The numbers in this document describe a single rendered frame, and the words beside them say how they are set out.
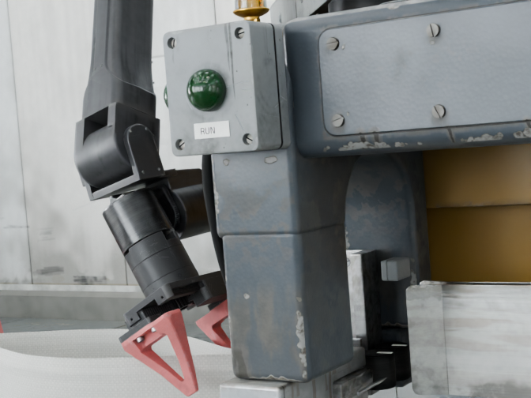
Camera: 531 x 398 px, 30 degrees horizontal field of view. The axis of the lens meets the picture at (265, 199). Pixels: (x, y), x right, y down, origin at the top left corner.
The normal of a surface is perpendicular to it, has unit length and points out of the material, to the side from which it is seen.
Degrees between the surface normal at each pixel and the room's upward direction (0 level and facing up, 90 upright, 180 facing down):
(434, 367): 90
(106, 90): 70
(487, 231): 90
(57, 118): 90
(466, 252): 90
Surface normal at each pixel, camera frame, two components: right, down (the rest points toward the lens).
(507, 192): -0.52, 0.08
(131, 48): 0.68, -0.29
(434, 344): -0.29, 0.07
